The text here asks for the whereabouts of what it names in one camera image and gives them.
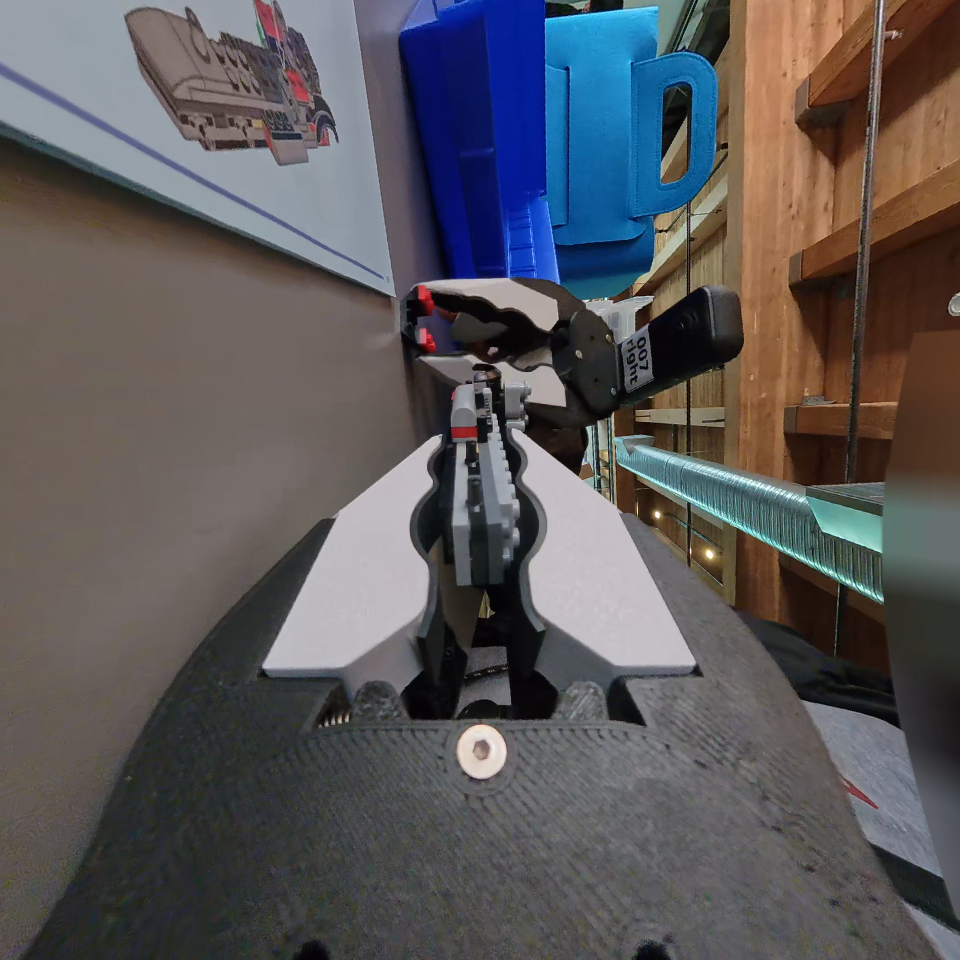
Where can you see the brick instruction booklet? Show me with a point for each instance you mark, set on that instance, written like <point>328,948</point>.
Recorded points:
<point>225,150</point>

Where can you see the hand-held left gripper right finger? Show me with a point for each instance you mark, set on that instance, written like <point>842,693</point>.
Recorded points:
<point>607,592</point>

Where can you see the clear plastic storage rack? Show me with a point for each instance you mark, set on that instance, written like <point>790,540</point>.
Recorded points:
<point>622,311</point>

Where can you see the silver ventilation duct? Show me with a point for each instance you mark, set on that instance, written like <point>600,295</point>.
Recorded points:
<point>750,510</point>

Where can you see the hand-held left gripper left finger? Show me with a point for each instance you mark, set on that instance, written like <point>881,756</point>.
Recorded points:
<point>352,592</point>

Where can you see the person's grey shirt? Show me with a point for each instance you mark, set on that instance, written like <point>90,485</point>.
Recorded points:
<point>862,825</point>

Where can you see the metal ceiling pipe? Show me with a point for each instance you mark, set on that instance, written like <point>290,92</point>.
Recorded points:
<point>870,150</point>

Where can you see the person's black jacket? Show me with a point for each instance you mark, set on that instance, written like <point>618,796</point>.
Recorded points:
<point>825,667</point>

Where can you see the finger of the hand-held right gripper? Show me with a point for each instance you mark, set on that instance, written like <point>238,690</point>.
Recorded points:
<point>510,292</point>
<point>551,390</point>

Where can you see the person's right hand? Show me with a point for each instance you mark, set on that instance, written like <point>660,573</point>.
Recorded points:
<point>562,435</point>

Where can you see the grey desk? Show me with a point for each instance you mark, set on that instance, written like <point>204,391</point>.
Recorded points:
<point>150,450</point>

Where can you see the grey brick model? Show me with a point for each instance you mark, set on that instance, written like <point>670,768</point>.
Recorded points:
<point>484,510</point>

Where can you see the blue felt bag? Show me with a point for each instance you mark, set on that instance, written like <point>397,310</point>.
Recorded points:
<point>600,112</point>

